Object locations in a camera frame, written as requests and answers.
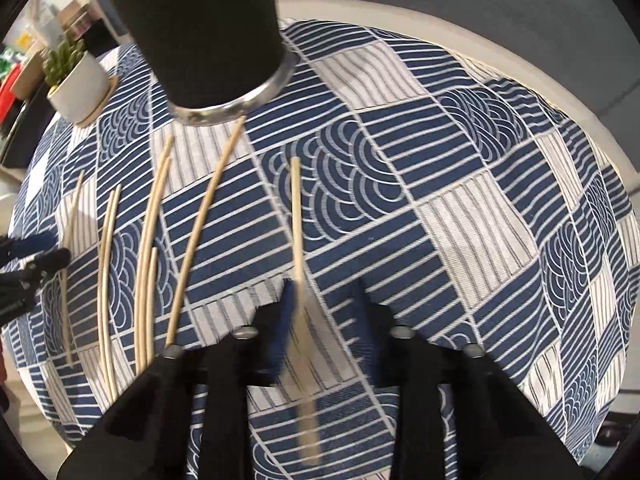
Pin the black cup with metal rim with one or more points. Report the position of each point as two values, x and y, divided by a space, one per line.
200 35

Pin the red container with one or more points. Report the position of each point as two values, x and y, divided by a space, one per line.
7 97

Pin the wooden coaster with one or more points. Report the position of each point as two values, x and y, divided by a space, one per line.
97 112

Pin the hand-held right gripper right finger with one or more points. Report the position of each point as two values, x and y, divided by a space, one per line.
367 330

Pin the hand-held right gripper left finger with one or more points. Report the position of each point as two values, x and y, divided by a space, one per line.
287 330

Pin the blue white patterned tablecloth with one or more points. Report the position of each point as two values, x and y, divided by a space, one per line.
400 160

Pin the wooden chopstick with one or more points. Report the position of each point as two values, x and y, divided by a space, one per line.
297 220
73 212

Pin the succulent in white pot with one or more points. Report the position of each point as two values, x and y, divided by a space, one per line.
80 85

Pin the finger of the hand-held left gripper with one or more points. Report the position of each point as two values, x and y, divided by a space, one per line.
30 243
50 261

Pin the white round table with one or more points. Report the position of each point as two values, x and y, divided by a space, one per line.
450 35

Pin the bunch of wooden chopsticks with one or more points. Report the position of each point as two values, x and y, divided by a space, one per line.
202 240

